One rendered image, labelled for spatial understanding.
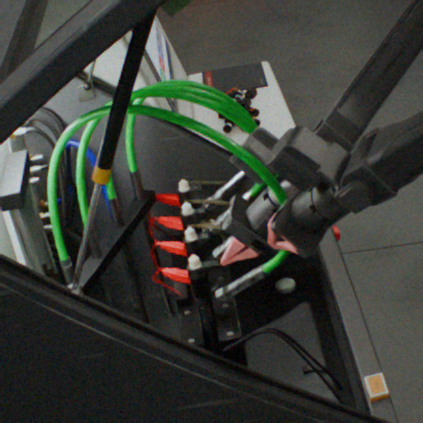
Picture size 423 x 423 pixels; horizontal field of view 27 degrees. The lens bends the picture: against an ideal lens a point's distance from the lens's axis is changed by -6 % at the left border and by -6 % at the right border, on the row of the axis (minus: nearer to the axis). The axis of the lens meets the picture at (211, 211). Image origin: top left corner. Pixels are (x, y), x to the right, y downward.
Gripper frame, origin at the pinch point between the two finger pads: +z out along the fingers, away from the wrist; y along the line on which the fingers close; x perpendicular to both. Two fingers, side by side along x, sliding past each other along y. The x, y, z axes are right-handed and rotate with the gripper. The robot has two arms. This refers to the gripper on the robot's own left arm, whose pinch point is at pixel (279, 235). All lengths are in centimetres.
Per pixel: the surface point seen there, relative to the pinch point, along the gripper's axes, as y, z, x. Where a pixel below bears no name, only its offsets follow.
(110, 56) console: -25, 30, -38
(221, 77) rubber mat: -76, 81, -19
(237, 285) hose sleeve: 5.5, 8.9, 0.9
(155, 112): 1.0, -5.1, -23.9
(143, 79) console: -26, 32, -31
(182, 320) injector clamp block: 5.1, 31.9, 1.2
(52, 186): 9.5, 15.2, -29.1
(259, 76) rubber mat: -79, 75, -12
